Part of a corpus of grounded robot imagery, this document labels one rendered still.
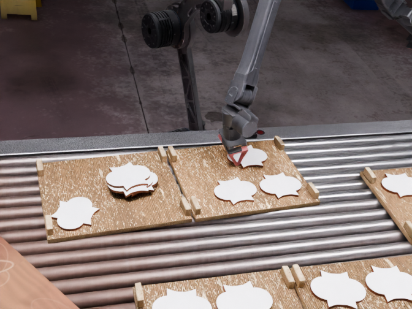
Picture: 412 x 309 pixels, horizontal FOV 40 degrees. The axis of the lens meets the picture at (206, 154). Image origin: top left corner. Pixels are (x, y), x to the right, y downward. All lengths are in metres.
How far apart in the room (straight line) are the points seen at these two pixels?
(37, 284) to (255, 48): 0.93
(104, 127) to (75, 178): 1.97
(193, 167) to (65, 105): 2.22
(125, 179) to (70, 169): 0.21
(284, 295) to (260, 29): 0.79
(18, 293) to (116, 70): 3.25
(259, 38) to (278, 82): 2.76
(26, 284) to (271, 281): 0.61
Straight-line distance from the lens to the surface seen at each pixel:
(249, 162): 1.91
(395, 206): 1.91
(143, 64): 4.56
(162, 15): 2.90
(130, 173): 1.75
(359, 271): 1.64
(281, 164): 1.95
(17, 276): 1.39
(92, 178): 1.81
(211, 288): 1.49
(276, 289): 1.52
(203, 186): 1.79
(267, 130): 2.15
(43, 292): 1.34
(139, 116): 3.88
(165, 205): 1.71
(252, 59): 1.77
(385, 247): 1.77
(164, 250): 1.61
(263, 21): 1.78
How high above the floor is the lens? 2.05
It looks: 35 degrees down
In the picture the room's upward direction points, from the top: 7 degrees clockwise
